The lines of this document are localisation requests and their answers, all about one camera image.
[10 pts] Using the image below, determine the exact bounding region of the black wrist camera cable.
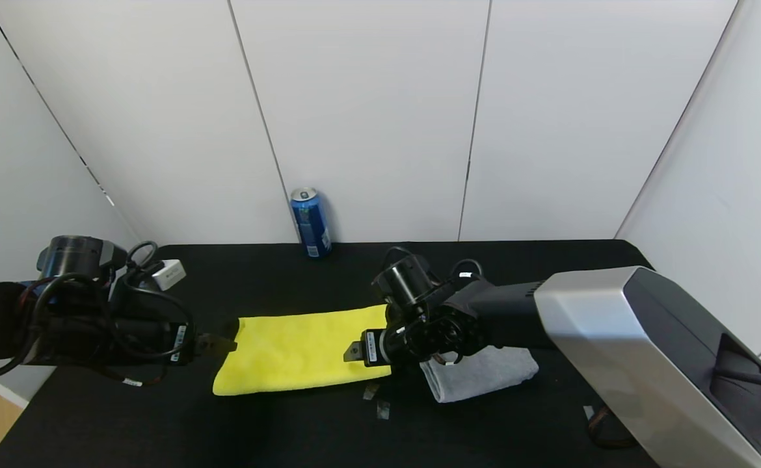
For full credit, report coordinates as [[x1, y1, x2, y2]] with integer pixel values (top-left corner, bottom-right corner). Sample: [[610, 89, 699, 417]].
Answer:
[[0, 241, 194, 387], [382, 246, 423, 277]]

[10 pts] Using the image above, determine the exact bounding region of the blue soda can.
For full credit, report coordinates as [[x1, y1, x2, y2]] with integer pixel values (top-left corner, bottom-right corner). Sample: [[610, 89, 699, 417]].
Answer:
[[289, 187, 333, 259]]

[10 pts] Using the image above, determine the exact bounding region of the yellow towel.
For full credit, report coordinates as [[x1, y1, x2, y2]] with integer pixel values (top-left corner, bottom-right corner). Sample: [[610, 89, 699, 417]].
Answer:
[[212, 304, 395, 397]]

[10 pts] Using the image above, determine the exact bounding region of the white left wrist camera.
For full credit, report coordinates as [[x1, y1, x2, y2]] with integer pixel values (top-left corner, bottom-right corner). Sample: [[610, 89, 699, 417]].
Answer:
[[152, 259, 188, 292]]

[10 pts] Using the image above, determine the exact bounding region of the grey towel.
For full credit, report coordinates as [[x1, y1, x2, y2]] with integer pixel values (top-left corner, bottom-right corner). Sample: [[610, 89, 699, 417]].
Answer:
[[419, 346, 540, 404]]

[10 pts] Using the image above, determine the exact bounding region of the black table cloth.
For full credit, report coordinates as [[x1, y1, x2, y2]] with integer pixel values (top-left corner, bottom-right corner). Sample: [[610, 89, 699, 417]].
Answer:
[[0, 239, 761, 468]]

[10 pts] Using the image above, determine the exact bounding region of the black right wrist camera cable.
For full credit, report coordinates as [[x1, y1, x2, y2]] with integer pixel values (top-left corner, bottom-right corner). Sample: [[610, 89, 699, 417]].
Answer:
[[382, 246, 423, 277]]

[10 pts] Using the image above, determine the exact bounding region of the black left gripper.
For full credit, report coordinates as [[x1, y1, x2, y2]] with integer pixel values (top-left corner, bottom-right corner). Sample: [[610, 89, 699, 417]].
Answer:
[[116, 318, 238, 366]]

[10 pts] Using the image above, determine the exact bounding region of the black left wrist camera cable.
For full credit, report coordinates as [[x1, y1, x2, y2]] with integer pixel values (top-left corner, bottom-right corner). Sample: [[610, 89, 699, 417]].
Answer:
[[0, 241, 194, 387]]

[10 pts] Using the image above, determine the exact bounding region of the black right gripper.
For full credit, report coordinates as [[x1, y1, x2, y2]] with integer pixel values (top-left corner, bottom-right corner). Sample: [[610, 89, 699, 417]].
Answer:
[[343, 323, 408, 367]]

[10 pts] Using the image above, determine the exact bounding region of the braided right arm hose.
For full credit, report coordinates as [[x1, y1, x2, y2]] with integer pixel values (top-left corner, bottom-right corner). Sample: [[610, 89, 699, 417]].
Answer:
[[587, 404, 639, 450]]

